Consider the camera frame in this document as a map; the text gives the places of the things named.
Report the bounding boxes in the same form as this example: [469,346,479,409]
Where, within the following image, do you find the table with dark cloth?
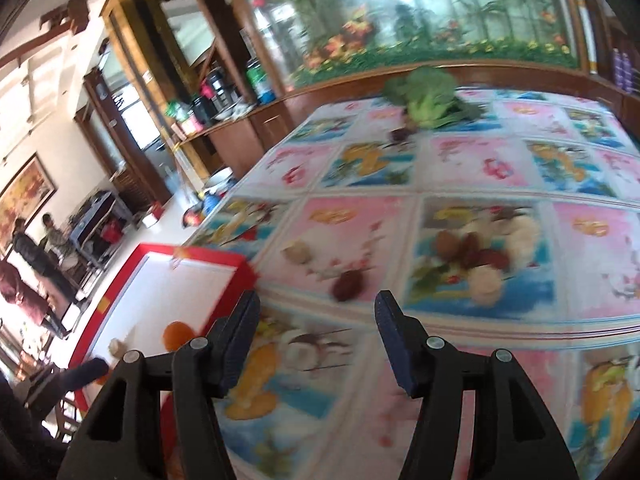
[67,190,136,266]

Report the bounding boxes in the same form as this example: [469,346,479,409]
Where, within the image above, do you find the flower decorated glass screen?
[227,0,586,91]

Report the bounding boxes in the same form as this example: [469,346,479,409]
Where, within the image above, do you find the dark red date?
[331,270,362,303]

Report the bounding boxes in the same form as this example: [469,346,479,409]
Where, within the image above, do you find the orange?
[163,322,197,352]

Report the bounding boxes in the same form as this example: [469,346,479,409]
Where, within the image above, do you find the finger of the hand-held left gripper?
[62,358,110,393]

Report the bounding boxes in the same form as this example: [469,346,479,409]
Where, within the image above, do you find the black thermos pot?
[206,69,236,108]

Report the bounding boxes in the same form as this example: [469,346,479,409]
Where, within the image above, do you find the purple bottles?
[612,47,637,92]

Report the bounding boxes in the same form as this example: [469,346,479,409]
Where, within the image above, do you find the red and white box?
[142,202,166,228]

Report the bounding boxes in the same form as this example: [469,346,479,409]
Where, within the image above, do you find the red box tray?
[67,242,259,466]

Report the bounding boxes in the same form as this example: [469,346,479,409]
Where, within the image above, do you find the green broccoli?
[382,66,483,128]

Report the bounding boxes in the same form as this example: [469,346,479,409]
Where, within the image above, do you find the green plastic bottle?
[245,57,278,103]

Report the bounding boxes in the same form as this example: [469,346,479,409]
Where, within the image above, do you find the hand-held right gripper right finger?
[374,290,583,480]

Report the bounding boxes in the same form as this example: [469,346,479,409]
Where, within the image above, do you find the black cup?
[191,96,211,128]

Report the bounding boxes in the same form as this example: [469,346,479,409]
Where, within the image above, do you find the fruit printed tablecloth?
[165,87,640,480]

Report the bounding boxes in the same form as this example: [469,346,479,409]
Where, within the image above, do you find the brown round fruit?
[432,230,458,261]

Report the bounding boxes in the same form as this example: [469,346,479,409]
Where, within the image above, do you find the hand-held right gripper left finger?
[56,289,261,480]

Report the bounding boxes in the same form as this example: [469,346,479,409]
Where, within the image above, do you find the framed wall painting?
[0,152,58,256]

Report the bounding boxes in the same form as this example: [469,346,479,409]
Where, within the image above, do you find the wooden counter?
[175,95,301,186]

